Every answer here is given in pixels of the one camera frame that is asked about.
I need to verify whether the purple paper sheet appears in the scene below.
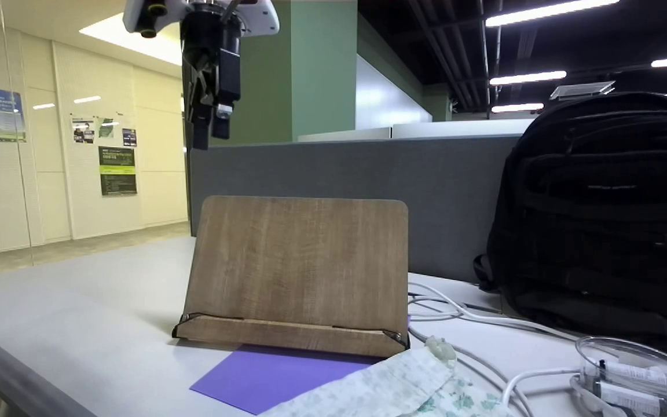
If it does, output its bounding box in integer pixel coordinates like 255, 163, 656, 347
188, 343, 380, 417

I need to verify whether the black backpack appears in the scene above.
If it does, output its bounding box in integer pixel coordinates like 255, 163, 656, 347
470, 67, 667, 357

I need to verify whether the white cloth with green print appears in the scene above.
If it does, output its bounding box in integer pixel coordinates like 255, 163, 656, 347
260, 343, 522, 417

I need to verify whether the grey partition divider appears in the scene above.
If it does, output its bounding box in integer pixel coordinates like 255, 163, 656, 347
185, 118, 536, 285

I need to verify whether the white power adapter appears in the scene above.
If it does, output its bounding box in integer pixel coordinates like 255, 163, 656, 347
570, 375, 667, 417
587, 357, 667, 395

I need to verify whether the green and black wall poster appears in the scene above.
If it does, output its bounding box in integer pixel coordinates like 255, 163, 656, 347
96, 143, 141, 200

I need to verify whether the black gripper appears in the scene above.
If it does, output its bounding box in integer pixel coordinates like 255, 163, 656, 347
177, 6, 233, 154

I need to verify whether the white cable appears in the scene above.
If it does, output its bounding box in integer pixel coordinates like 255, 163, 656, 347
408, 325, 513, 398
404, 277, 592, 347

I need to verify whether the wooden board stand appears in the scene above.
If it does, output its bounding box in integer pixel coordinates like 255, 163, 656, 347
168, 193, 412, 362

